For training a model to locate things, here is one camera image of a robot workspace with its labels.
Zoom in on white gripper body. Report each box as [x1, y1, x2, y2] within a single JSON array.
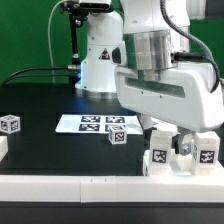
[[112, 41, 224, 132]]

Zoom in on white chair seat block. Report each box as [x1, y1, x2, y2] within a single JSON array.
[[142, 148, 218, 177]]

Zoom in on white front fence rail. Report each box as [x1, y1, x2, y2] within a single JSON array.
[[0, 175, 224, 203]]

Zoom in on grey cable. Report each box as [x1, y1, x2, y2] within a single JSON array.
[[47, 0, 69, 84]]

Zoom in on small white tag cube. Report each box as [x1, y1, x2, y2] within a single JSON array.
[[109, 125, 127, 145]]

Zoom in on white chair back piece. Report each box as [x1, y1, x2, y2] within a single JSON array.
[[152, 121, 177, 132]]

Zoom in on white block left edge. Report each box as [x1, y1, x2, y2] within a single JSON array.
[[0, 136, 8, 162]]

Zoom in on white fence rail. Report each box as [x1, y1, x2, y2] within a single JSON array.
[[0, 175, 224, 203], [216, 161, 224, 177]]

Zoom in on white tag cube far left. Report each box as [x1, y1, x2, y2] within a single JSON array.
[[0, 115, 21, 134]]

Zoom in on white tag sheet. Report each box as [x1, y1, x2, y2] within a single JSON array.
[[55, 114, 142, 134]]

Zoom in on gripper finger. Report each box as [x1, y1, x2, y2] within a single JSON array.
[[137, 114, 153, 139], [174, 128, 195, 156]]

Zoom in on white right fence rail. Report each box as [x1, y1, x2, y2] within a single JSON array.
[[216, 161, 224, 177]]

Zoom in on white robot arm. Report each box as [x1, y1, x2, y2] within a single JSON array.
[[78, 0, 224, 136]]

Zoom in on black cables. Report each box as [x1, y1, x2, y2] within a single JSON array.
[[0, 65, 82, 87]]

